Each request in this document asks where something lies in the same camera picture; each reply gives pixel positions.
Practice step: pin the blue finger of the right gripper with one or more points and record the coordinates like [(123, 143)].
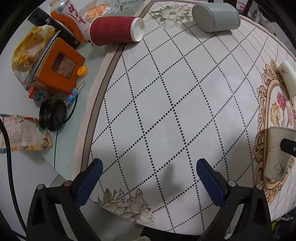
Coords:
[(288, 146)]

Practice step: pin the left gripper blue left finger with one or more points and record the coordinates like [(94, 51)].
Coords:
[(44, 222)]

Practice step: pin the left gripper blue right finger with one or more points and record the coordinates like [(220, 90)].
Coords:
[(254, 221)]

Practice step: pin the white cup with ink print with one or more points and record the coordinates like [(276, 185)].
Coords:
[(277, 162)]

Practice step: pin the large white paper cup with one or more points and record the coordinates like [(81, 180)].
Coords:
[(289, 77)]

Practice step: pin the grey cylindrical cup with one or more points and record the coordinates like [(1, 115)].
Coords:
[(215, 17)]

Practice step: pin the red ribbed paper cup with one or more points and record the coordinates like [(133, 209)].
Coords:
[(107, 30)]

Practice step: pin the printed paper packet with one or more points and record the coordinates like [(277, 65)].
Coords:
[(25, 133)]

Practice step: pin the small blue red carton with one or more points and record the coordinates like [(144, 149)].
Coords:
[(71, 97)]

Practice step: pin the orange square box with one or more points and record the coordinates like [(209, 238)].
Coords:
[(57, 73)]

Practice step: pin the small yellow cap bottle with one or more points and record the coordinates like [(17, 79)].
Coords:
[(82, 72)]

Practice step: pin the yellow plastic bag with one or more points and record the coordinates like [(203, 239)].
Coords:
[(28, 50)]

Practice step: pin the black remote control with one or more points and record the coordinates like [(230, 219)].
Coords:
[(40, 18)]

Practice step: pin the white orange printed bag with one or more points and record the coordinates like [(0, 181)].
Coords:
[(66, 13)]

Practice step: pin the clear glass ashtray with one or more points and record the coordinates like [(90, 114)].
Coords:
[(127, 8)]

